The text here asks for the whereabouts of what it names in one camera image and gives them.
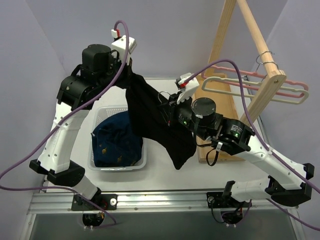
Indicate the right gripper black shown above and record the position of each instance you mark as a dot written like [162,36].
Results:
[172,107]

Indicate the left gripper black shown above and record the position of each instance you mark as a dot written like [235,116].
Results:
[124,75]

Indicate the black garment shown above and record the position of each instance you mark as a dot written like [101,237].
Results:
[147,122]

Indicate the blue denim skirt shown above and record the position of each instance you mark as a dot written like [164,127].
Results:
[114,144]

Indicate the pink hanger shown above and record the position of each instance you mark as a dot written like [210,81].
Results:
[296,93]

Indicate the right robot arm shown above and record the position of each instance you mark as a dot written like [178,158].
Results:
[235,138]

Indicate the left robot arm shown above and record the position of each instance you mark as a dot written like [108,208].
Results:
[101,68]

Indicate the white plastic basket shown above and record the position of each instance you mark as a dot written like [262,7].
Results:
[101,114]

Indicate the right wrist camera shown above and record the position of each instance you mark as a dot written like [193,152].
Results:
[186,88]

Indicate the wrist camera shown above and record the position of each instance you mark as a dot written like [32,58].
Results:
[186,88]
[125,45]

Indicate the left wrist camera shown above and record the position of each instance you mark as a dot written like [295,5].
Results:
[125,45]

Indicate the aluminium rail table edge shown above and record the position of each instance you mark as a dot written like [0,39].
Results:
[127,202]

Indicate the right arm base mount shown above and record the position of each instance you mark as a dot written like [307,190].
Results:
[223,200]

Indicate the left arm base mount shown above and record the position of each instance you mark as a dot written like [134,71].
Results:
[95,213]

